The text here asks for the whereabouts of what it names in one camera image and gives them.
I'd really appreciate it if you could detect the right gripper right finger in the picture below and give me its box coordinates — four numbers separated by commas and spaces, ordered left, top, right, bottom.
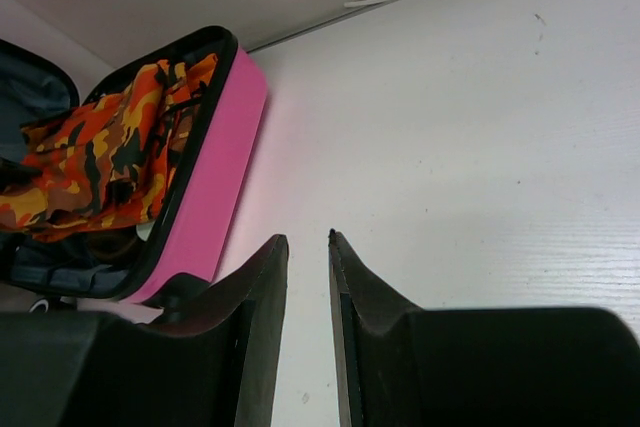
328, 231, 639, 426

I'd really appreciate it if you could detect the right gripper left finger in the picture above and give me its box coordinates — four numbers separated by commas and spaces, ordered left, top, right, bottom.
1, 235, 289, 426

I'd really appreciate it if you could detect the pink hard-shell suitcase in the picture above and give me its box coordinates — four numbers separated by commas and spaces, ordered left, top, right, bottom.
1, 26, 267, 310

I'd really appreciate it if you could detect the orange camouflage garment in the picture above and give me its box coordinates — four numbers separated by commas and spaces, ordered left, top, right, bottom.
1, 54, 218, 242

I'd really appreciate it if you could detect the round pale green jar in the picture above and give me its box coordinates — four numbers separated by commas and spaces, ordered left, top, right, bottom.
136, 222, 154, 242

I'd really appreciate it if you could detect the brown over-ear headphones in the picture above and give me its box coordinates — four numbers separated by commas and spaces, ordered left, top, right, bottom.
86, 229, 139, 264

